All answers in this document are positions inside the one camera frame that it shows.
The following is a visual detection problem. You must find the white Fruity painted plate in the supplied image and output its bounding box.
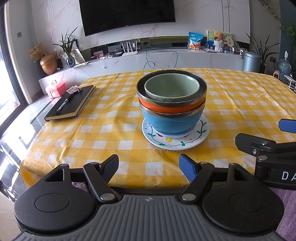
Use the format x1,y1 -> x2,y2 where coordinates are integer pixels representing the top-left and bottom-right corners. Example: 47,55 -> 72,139
142,115 -> 210,151

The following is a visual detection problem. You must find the blue steel-lined bowl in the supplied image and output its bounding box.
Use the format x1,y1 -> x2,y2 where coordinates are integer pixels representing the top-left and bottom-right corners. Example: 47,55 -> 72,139
139,101 -> 206,135

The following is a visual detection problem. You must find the orange steel-lined bowl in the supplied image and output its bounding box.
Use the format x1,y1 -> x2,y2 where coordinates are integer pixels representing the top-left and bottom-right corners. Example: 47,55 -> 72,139
138,96 -> 206,114

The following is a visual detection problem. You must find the green ceramic bowl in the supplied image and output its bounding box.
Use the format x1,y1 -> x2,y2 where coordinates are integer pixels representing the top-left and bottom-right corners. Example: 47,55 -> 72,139
144,73 -> 200,102

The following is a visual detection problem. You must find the small white sticker dish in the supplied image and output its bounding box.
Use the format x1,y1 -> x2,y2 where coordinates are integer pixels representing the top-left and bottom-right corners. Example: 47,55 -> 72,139
152,129 -> 192,138

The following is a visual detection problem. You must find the clear glass cartoon plate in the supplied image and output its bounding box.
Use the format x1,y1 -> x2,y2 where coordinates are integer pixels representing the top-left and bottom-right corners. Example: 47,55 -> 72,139
159,146 -> 181,152

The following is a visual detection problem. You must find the yellow white checked tablecloth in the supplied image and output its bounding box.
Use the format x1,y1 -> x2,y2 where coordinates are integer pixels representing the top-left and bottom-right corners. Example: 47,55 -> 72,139
21,68 -> 295,188

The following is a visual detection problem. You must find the blue water jug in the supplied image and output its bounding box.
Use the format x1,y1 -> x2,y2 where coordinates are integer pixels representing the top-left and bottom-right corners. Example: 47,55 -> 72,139
277,51 -> 292,80

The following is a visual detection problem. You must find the grey metal trash can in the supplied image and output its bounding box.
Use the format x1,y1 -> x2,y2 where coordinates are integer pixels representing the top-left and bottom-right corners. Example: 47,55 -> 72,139
242,51 -> 261,73

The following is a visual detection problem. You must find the potted floor plant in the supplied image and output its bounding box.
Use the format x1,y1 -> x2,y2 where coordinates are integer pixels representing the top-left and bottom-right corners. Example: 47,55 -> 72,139
246,33 -> 280,74

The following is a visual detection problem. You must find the black notebook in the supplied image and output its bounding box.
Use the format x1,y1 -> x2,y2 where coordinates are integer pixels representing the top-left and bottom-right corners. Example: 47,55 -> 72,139
44,85 -> 96,121

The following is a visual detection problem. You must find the black pen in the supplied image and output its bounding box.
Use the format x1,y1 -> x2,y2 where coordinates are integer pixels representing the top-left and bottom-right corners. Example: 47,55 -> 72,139
56,93 -> 74,114

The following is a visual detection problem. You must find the teddy bear toy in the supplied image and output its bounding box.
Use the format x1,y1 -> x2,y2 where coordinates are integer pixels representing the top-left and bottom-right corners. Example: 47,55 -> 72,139
214,31 -> 224,53

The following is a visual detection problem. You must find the pink storage box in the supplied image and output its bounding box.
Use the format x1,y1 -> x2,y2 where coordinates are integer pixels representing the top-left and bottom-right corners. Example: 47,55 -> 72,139
46,80 -> 66,98

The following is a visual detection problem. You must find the pink origami paper figure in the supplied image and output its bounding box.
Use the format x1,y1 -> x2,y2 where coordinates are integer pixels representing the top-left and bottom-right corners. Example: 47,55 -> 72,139
66,85 -> 82,94

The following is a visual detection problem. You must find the white marble tv cabinet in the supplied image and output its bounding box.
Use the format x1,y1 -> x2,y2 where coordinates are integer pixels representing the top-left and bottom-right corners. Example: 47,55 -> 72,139
39,48 -> 243,94

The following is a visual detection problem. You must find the green picture book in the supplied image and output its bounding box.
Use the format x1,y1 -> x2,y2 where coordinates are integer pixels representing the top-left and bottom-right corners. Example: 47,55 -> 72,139
206,30 -> 232,50

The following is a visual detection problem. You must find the blue snack bag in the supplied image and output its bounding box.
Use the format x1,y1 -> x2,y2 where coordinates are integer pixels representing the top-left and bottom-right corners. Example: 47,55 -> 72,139
188,32 -> 204,51

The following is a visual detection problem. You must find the copper acorn jar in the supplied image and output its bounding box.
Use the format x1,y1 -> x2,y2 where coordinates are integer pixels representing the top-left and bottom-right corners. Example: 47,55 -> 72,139
40,53 -> 58,75

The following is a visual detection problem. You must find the dried flower bouquet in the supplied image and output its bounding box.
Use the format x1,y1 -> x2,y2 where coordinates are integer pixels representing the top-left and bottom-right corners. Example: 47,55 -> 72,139
28,43 -> 46,61

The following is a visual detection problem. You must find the green plant in blue vase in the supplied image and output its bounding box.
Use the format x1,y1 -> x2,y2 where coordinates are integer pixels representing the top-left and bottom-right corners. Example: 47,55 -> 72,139
53,27 -> 78,68

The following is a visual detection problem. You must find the white wifi router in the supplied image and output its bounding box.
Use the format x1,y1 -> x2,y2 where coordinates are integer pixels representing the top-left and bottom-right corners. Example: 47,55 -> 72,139
121,40 -> 138,57

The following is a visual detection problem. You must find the white wire stool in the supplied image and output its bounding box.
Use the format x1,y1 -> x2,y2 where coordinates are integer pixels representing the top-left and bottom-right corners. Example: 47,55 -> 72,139
282,75 -> 296,93

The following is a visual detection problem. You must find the black wall television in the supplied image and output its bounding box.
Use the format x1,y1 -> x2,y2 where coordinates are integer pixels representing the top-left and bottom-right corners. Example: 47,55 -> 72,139
79,0 -> 176,36

